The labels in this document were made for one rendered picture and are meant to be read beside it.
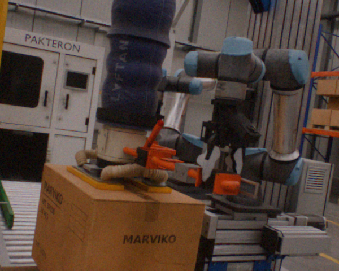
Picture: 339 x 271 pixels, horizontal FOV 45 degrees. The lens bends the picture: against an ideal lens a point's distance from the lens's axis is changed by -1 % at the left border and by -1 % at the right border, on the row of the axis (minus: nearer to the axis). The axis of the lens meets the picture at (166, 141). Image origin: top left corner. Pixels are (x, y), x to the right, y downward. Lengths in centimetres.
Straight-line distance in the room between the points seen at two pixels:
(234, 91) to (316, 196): 121
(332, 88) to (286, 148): 892
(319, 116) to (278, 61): 916
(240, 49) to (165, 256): 71
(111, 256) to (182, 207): 27
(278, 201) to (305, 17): 87
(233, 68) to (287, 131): 61
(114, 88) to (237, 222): 71
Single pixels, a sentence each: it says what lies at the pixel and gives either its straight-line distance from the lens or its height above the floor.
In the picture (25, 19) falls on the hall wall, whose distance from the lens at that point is 1089.
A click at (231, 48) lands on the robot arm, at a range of 103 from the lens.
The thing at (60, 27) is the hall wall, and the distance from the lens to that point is 1100.
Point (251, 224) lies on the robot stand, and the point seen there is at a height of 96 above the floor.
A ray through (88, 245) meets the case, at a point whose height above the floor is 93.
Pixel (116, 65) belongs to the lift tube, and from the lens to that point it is 148.
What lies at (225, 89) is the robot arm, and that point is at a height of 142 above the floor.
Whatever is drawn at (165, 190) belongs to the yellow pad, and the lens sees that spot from 148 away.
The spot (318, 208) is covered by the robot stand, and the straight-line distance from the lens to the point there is 218.
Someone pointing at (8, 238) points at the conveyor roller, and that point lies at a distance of 253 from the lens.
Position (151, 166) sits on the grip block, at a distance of 129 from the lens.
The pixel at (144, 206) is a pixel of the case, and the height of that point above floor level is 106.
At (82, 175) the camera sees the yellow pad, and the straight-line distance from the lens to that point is 150.
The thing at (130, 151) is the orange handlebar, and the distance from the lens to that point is 142.
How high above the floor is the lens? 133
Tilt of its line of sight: 3 degrees down
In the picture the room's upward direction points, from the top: 8 degrees clockwise
